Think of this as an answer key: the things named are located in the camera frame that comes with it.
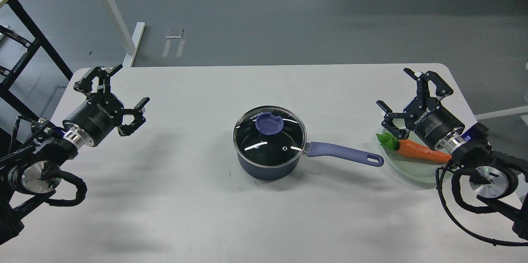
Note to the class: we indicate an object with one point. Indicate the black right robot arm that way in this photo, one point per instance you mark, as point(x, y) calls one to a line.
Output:
point(481, 176)

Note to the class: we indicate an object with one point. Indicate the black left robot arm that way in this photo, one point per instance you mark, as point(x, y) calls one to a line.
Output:
point(32, 174)

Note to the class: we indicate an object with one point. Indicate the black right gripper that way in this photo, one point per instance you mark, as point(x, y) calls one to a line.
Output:
point(430, 121)

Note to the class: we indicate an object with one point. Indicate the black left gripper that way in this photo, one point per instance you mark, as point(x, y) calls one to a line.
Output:
point(99, 114)

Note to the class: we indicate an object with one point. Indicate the blue saucepan with handle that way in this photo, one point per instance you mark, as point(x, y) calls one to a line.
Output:
point(312, 149)

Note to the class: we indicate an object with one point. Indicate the glass lid with blue knob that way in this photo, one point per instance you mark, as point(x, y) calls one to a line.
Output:
point(269, 136)

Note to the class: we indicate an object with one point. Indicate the orange toy carrot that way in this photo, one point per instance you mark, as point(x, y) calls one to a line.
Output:
point(411, 149)

